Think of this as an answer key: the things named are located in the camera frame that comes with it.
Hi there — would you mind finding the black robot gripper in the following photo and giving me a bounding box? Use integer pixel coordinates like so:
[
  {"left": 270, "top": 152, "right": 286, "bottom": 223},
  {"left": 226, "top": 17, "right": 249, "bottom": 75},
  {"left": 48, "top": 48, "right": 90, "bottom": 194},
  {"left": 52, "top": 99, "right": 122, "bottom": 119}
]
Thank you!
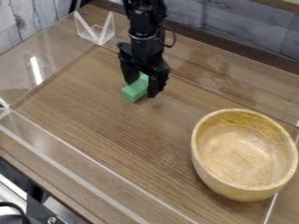
[{"left": 116, "top": 33, "right": 171, "bottom": 98}]

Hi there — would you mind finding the green rectangular block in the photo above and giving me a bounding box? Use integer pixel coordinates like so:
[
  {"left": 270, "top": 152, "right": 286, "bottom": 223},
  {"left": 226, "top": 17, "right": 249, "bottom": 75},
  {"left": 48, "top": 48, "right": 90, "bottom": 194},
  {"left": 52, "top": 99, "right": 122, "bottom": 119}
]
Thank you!
[{"left": 122, "top": 68, "right": 162, "bottom": 102}]

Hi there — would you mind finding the light wooden bowl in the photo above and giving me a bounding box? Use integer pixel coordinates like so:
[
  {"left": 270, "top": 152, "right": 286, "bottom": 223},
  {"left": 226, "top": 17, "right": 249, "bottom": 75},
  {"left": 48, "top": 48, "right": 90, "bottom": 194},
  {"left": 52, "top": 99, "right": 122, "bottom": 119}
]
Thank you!
[{"left": 191, "top": 108, "right": 299, "bottom": 202}]

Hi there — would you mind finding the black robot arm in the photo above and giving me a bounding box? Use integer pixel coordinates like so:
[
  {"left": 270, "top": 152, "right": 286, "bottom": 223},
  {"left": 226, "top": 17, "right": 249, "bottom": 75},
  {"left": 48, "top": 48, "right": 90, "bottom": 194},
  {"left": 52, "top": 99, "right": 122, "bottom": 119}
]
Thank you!
[{"left": 116, "top": 0, "right": 174, "bottom": 98}]

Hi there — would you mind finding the clear acrylic corner bracket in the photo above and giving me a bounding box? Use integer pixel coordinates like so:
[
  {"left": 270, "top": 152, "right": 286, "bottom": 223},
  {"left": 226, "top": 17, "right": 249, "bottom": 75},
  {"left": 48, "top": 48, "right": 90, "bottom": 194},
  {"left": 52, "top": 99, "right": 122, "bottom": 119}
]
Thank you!
[{"left": 74, "top": 11, "right": 116, "bottom": 46}]

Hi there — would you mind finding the clear acrylic enclosure wall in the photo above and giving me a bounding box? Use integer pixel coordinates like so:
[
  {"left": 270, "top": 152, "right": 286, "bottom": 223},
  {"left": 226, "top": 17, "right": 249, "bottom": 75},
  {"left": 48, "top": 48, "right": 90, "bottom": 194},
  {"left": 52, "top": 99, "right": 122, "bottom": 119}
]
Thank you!
[{"left": 0, "top": 17, "right": 299, "bottom": 224}]

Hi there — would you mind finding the black metal table bracket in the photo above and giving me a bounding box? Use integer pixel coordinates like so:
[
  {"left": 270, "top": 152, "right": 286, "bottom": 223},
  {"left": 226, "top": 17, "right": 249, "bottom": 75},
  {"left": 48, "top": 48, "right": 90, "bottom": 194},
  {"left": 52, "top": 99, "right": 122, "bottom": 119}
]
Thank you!
[{"left": 26, "top": 195, "right": 64, "bottom": 224}]

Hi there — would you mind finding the black cable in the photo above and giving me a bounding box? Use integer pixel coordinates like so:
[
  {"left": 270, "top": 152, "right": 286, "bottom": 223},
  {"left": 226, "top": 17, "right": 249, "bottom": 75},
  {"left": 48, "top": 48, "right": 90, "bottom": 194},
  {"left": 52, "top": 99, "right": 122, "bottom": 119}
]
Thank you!
[{"left": 0, "top": 201, "right": 32, "bottom": 224}]

